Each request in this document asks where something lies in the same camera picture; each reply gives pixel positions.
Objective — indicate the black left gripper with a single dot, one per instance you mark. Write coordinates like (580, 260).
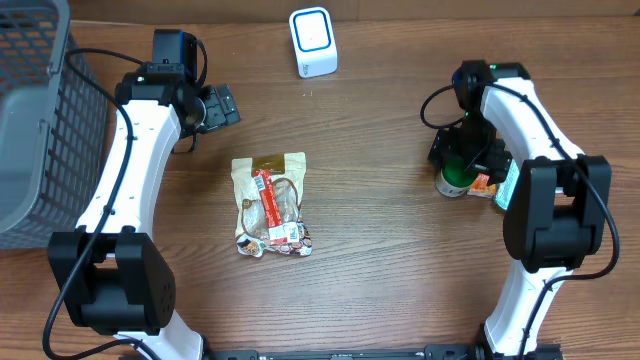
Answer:
(221, 110)

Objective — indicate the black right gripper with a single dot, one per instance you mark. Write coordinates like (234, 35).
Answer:
(465, 157)

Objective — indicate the green lid jar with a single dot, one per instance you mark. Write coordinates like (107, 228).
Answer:
(453, 179)

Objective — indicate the orange tissue pack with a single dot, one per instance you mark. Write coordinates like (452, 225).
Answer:
(481, 187)

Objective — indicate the teal tissue pack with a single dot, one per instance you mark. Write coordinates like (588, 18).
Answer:
(505, 190)

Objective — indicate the beige brown snack bag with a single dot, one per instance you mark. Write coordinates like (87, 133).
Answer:
(287, 172)

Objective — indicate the red snack stick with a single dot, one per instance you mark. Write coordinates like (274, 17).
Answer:
(279, 232)

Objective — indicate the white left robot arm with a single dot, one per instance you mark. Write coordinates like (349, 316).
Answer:
(111, 276)

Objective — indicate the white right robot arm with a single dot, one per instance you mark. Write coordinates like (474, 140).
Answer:
(557, 226)

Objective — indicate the white barcode scanner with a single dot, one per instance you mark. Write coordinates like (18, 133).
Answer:
(313, 42)

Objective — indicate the grey plastic basket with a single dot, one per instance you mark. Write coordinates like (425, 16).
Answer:
(53, 125)

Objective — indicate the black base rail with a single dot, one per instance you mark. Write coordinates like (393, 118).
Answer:
(340, 354)

